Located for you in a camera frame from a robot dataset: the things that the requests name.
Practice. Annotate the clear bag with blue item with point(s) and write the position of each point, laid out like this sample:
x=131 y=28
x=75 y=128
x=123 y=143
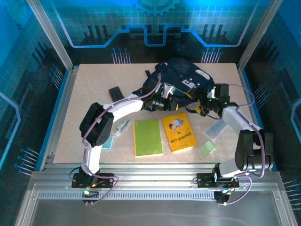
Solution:
x=215 y=129

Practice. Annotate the yellow illustrated book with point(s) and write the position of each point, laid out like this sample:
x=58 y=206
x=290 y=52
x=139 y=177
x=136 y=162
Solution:
x=181 y=139

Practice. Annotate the green notebook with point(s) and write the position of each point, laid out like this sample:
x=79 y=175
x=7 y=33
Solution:
x=147 y=137

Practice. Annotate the light green sticky note pad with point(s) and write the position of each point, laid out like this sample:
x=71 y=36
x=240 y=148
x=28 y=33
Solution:
x=207 y=148

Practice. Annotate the navy blue student backpack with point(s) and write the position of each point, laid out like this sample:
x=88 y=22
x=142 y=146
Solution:
x=183 y=70

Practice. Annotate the clear bag with white item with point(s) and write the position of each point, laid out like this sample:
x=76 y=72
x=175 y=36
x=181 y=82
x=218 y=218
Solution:
x=122 y=126

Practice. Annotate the black phone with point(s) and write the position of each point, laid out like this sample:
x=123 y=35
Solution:
x=114 y=92

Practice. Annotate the light blue sticky note pad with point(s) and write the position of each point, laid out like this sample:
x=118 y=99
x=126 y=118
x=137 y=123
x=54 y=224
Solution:
x=108 y=143

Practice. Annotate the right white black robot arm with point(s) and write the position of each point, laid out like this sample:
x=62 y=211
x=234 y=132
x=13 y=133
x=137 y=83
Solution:
x=231 y=117

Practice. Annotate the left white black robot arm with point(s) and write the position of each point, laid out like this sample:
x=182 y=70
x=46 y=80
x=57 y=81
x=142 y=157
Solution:
x=127 y=107

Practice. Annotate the black LED controller module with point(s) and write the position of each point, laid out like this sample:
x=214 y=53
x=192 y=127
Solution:
x=221 y=197
x=90 y=194

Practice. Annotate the steel bottom panel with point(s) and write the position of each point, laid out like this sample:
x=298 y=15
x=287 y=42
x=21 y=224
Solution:
x=150 y=214

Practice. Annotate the aluminium side rail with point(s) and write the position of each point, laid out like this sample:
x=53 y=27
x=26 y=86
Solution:
x=61 y=106
x=244 y=80

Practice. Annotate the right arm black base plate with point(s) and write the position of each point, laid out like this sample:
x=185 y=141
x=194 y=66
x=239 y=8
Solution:
x=204 y=181

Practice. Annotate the aluminium frame cross rail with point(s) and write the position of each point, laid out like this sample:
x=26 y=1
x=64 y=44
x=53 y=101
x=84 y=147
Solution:
x=152 y=179

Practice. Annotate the aluminium frame post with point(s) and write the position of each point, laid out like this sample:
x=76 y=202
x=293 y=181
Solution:
x=258 y=35
x=50 y=35

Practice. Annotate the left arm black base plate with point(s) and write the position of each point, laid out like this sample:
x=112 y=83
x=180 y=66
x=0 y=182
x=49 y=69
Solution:
x=77 y=181

